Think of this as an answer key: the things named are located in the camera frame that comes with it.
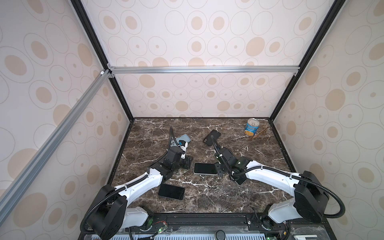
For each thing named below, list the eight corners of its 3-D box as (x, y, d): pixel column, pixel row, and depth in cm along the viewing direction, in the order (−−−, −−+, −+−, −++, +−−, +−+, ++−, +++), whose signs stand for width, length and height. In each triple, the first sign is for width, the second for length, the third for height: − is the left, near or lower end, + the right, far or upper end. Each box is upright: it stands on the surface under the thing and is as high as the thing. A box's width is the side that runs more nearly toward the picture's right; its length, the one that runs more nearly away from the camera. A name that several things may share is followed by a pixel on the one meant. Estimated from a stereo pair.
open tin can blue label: (245, 136, 111) (249, 126, 103) (243, 127, 117) (246, 117, 109) (255, 136, 111) (260, 126, 103) (252, 127, 117) (257, 117, 109)
